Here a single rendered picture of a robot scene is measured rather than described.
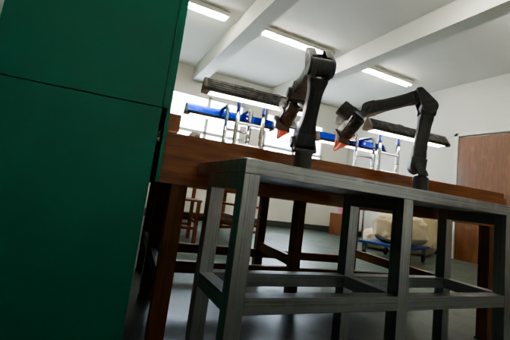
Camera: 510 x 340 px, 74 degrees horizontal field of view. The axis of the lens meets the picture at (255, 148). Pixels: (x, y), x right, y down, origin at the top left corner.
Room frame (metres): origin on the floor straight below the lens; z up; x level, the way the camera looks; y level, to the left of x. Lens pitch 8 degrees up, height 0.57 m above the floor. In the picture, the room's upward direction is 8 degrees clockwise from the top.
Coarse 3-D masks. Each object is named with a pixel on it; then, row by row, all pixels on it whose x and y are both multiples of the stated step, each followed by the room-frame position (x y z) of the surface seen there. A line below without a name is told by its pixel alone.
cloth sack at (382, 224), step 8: (376, 216) 4.48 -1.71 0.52; (384, 216) 4.35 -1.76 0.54; (376, 224) 4.42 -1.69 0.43; (384, 224) 4.33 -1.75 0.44; (416, 224) 4.28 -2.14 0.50; (424, 224) 4.35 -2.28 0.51; (376, 232) 4.40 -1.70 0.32; (384, 232) 4.31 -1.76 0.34; (416, 232) 4.25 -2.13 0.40; (424, 232) 4.34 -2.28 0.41; (384, 240) 4.37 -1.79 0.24; (416, 240) 4.27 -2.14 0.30; (424, 240) 4.34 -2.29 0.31
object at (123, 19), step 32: (32, 0) 1.01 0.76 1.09; (64, 0) 1.03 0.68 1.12; (96, 0) 1.07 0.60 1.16; (128, 0) 1.10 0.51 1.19; (160, 0) 1.13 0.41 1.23; (0, 32) 0.98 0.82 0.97; (32, 32) 1.01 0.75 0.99; (64, 32) 1.04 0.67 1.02; (96, 32) 1.07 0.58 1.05; (128, 32) 1.11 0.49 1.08; (160, 32) 1.14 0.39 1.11; (0, 64) 0.99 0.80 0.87; (32, 64) 1.02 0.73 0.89; (64, 64) 1.05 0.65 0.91; (96, 64) 1.08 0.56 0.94; (128, 64) 1.11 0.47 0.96; (160, 64) 1.15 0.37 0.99; (128, 96) 1.12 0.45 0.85; (160, 96) 1.15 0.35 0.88
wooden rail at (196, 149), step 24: (168, 144) 1.21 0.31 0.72; (192, 144) 1.24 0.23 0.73; (216, 144) 1.27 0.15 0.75; (168, 168) 1.21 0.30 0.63; (192, 168) 1.24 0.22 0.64; (312, 168) 1.41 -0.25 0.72; (336, 168) 1.45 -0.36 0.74; (360, 168) 1.49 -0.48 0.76; (264, 192) 1.34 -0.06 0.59; (288, 192) 1.38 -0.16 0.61; (312, 192) 1.42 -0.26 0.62; (456, 192) 1.70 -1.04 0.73; (480, 192) 1.75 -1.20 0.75; (432, 216) 1.64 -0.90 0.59
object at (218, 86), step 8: (208, 80) 1.56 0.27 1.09; (216, 80) 1.58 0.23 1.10; (208, 88) 1.54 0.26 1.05; (216, 88) 1.55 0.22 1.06; (224, 88) 1.57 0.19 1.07; (232, 88) 1.59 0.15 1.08; (240, 88) 1.61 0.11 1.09; (240, 96) 1.59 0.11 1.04; (248, 96) 1.61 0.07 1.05; (256, 96) 1.62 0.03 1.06; (264, 96) 1.65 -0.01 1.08; (272, 96) 1.67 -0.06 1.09; (272, 104) 1.65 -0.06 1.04
